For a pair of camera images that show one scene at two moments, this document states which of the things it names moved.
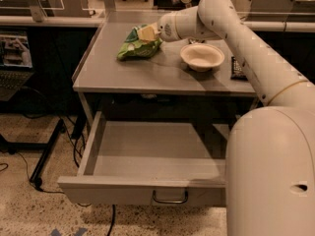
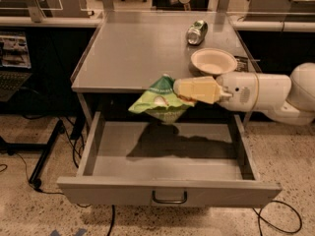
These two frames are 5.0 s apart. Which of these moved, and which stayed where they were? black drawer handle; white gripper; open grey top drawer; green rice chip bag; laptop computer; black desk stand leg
Moved: white gripper; green rice chip bag
Stayed: laptop computer; black drawer handle; open grey top drawer; black desk stand leg
